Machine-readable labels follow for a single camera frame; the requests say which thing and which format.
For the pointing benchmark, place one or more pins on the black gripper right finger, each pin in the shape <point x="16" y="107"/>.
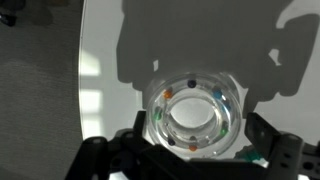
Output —
<point x="261" y="133"/>

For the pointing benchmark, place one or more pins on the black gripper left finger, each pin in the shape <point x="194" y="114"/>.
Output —
<point x="140" y="123"/>

